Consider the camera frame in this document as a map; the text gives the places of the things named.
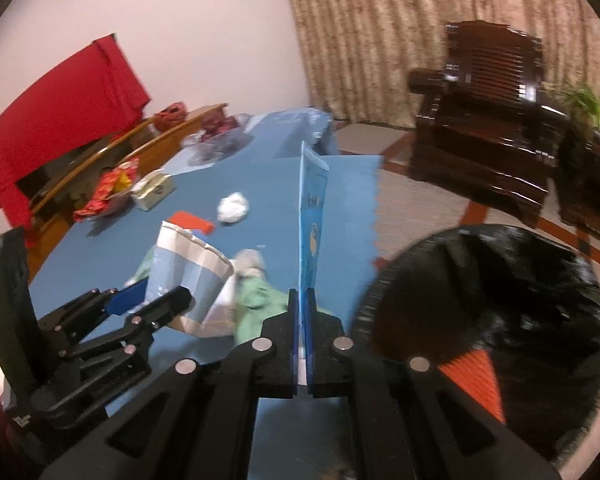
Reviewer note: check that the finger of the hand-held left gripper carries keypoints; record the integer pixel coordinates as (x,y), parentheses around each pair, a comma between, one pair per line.
(172,302)
(127,300)

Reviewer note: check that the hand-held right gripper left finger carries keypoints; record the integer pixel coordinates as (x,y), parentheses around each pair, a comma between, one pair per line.
(293,365)

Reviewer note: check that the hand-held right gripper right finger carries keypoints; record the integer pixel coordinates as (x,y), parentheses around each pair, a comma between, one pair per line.
(311,340)

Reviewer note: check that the blue striped paper bag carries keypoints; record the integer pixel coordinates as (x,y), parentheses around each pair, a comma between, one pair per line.
(190,270)

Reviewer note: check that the light blue paper booklet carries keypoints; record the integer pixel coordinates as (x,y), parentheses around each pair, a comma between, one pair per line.
(312,200)

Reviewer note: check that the trash bin with black bag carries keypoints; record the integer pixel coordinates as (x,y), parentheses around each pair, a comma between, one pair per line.
(505,310)

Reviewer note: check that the flat red card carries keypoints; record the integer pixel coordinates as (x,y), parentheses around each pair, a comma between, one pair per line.
(192,221)

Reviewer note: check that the pile of red snack packets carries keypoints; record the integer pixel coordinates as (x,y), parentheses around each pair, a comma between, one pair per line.
(105,195)

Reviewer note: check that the crumpled white tissue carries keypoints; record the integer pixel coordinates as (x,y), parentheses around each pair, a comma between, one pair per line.
(232,208)

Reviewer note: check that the beige tissue box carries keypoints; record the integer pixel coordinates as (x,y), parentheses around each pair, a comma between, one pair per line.
(152,190)

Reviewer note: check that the black television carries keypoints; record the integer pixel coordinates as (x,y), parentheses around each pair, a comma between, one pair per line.
(50,170)

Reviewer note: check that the blue tablecloth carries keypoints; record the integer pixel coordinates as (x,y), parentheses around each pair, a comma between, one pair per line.
(260,185)

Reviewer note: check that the wooden cabinet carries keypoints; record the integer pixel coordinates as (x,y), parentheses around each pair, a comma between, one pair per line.
(145,147)

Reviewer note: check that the clear bag with dark red contents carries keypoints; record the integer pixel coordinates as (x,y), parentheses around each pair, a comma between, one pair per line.
(217,130)

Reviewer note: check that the red plastic bag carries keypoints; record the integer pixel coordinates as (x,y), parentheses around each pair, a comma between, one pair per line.
(170,112)

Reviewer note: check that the red cloth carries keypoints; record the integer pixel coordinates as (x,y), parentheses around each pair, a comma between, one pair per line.
(65,110)

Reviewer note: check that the dark wooden armchair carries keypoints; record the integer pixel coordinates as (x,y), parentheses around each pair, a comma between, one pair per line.
(480,135)

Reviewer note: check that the beige patterned curtain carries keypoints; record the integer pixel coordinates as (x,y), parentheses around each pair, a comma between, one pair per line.
(405,35)

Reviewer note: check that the dark wooden side table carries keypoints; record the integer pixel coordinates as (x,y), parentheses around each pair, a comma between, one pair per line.
(590,185)

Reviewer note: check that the green leafy plant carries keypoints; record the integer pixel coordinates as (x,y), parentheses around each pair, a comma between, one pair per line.
(587,100)

